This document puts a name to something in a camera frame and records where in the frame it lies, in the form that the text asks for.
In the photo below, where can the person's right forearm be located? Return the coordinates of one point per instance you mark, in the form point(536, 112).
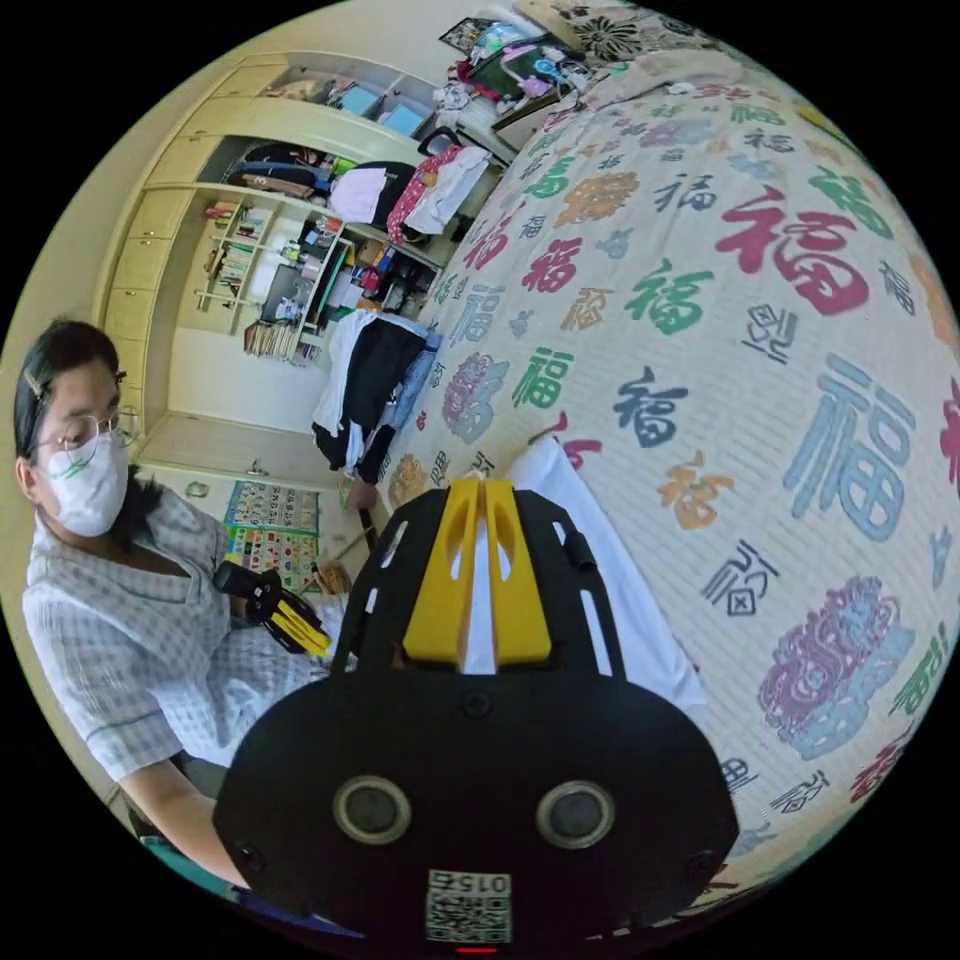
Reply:
point(187, 817)

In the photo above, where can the person's body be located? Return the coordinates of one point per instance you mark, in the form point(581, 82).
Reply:
point(127, 645)

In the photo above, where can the bed with printed sheet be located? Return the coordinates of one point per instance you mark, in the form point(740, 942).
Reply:
point(712, 420)

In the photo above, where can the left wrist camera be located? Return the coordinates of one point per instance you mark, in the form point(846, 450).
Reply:
point(231, 576)

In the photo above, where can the colourful chart poster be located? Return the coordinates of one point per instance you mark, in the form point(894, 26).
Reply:
point(270, 525)

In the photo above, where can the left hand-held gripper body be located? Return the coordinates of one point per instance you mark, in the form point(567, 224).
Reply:
point(259, 596)

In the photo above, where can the cream wall cupboard with shelves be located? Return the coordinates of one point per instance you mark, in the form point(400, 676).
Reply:
point(150, 247)

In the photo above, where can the white short sleeve shirt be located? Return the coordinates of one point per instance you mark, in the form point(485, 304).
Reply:
point(630, 622)

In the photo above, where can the chair draped with clothes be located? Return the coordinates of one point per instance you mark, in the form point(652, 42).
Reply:
point(435, 187)

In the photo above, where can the beige black floral quilt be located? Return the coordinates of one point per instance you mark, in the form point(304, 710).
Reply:
point(615, 34)

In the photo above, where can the cluttered desk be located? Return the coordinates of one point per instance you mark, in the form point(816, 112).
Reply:
point(517, 75)

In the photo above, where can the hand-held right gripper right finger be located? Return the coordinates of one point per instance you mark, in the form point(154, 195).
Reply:
point(521, 615)

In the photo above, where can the pile of clothes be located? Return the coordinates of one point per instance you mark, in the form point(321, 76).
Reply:
point(375, 375)

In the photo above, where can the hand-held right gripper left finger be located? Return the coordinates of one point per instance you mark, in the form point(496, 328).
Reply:
point(442, 600)

